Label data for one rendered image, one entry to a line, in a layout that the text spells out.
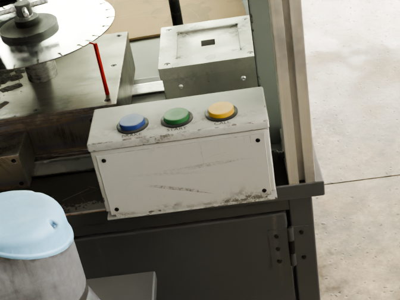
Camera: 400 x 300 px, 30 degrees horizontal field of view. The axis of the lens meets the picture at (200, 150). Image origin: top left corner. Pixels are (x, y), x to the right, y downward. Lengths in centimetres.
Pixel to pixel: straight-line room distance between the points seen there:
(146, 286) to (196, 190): 19
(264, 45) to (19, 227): 54
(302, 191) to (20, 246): 54
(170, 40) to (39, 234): 64
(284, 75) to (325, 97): 184
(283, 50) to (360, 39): 230
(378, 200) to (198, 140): 134
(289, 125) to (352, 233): 115
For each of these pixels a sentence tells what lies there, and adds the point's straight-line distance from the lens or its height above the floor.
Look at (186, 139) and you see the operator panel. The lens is 114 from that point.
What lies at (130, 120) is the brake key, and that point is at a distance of 117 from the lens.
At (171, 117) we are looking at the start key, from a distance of 115.
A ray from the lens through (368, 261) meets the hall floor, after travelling 220.
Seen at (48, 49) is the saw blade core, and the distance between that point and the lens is 137.
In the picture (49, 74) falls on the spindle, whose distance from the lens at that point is 149.
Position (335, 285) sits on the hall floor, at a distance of 213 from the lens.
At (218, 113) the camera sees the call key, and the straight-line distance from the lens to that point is 114.
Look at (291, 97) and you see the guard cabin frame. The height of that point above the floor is 90.
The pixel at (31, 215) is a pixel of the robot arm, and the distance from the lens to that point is 90.
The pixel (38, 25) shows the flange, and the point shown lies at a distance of 145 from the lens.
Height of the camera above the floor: 148
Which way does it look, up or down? 33 degrees down
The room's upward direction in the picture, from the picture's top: 10 degrees counter-clockwise
